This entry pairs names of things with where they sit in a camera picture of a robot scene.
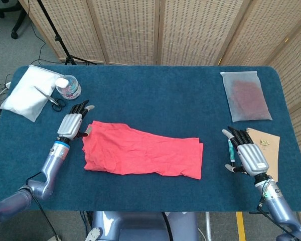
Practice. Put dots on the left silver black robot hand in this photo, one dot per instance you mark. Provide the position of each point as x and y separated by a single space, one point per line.
69 125

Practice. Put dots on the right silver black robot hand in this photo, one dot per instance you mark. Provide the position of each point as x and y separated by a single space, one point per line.
254 158

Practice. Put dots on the red sleeveless t-shirt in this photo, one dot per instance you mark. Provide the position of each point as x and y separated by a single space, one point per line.
140 153

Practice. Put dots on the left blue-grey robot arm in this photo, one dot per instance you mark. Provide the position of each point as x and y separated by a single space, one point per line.
54 163

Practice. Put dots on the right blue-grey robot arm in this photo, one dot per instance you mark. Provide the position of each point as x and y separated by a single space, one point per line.
278 208

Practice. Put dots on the kraft spiral notebook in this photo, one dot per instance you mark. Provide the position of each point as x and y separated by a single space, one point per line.
269 155

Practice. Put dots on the small gold binder clip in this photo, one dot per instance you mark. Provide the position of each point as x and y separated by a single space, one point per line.
264 143

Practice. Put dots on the green white marker pen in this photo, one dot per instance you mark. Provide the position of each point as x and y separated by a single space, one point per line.
231 153

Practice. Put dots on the clear jar of colourful clips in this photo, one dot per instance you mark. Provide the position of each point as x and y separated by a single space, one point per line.
72 91

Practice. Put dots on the small white earbud case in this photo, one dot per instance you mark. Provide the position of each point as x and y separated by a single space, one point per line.
61 82

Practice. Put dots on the white soft plastic package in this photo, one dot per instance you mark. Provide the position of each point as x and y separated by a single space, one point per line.
27 96

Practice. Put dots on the frosted bag with red garment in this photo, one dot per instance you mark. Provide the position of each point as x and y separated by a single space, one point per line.
245 98

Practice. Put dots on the white power strip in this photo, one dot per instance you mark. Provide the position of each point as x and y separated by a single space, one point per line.
7 85

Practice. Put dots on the silver metal table leg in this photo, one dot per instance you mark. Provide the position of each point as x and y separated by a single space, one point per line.
208 226

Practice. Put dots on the blue carpet table cover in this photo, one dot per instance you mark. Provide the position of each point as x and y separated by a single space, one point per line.
140 82

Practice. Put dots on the black tripod stand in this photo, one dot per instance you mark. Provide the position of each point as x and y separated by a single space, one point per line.
56 38

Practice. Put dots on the black office chair base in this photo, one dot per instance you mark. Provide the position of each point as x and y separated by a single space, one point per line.
18 22

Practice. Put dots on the blue-grey robot torso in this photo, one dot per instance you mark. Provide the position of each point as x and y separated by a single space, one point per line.
140 226

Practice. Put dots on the wicker folding screen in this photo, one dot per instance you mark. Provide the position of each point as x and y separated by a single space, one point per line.
190 30

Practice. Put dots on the white round perforated bracket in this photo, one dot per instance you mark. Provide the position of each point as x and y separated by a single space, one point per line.
94 234

